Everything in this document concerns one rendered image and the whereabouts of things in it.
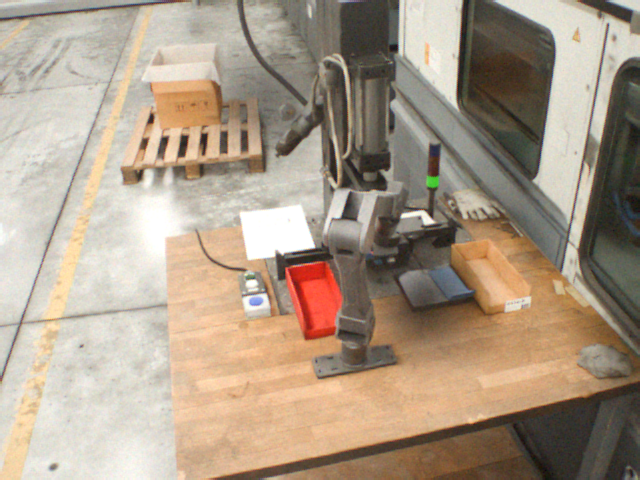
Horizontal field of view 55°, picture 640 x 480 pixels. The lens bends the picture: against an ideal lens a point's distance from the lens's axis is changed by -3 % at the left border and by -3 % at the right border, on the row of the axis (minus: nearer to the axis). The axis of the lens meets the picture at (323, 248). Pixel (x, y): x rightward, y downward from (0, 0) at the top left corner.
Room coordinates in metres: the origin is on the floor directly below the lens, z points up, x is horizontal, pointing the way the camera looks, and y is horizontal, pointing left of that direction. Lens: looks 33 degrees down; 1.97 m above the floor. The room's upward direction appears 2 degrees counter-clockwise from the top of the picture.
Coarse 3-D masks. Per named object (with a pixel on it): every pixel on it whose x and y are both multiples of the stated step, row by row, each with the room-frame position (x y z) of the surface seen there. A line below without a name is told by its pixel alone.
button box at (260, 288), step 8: (200, 240) 1.70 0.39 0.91; (208, 256) 1.61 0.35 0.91; (224, 264) 1.56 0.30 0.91; (248, 272) 1.48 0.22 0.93; (256, 272) 1.48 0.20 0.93; (240, 280) 1.44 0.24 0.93; (256, 280) 1.44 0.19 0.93; (240, 288) 1.41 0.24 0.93; (248, 288) 1.40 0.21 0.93; (256, 288) 1.40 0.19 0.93; (264, 288) 1.40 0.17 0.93
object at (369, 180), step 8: (344, 160) 1.67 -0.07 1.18; (344, 168) 1.67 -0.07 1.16; (352, 168) 1.62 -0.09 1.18; (352, 176) 1.58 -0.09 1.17; (360, 176) 1.56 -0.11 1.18; (368, 176) 1.53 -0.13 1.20; (376, 176) 1.54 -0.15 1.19; (352, 184) 1.56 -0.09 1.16; (360, 184) 1.51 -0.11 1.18; (368, 184) 1.51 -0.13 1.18; (376, 184) 1.51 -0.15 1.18; (384, 184) 1.51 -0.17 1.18
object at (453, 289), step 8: (432, 272) 1.45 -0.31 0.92; (440, 272) 1.45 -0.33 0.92; (448, 272) 1.45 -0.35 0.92; (440, 280) 1.41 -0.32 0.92; (448, 280) 1.41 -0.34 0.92; (456, 280) 1.41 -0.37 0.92; (440, 288) 1.38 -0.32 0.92; (448, 288) 1.37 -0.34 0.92; (456, 288) 1.37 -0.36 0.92; (464, 288) 1.37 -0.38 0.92; (448, 296) 1.34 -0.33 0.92; (456, 296) 1.32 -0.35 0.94; (464, 296) 1.33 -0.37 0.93
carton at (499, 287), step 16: (480, 240) 1.54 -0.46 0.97; (464, 256) 1.53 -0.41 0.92; (480, 256) 1.54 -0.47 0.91; (496, 256) 1.49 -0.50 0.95; (464, 272) 1.43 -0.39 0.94; (480, 272) 1.47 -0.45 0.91; (496, 272) 1.46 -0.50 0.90; (512, 272) 1.39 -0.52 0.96; (480, 288) 1.33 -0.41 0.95; (496, 288) 1.39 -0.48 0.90; (512, 288) 1.38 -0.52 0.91; (528, 288) 1.30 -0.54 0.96; (480, 304) 1.32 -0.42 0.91; (496, 304) 1.29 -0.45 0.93; (512, 304) 1.29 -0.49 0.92; (528, 304) 1.30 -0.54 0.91
